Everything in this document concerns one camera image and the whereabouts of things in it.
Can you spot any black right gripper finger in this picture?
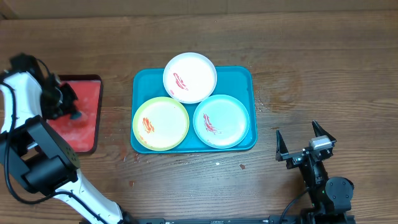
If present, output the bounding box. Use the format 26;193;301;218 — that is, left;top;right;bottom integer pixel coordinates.
312;120;336;143
275;129;289;161

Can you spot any yellow-green plate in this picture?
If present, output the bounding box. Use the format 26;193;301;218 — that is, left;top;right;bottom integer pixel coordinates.
132;96;190;151

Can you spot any white plate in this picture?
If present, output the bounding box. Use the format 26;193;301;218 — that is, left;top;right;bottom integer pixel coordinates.
163;52;218;104

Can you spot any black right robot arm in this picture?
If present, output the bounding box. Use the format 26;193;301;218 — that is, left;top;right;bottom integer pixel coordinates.
274;120;356;223

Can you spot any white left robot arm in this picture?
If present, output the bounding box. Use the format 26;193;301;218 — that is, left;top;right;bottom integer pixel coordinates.
1;54;137;223

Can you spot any dark red water tray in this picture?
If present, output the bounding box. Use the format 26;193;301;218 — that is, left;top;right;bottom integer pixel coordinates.
47;74;103;154

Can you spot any blue plastic tray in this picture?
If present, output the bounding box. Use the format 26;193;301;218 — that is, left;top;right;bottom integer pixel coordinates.
131;66;258;154

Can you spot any light blue plate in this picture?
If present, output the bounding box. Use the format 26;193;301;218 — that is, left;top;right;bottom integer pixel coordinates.
193;95;250;149

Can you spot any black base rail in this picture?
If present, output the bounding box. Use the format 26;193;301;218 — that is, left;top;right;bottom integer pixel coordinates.
79;214;357;224

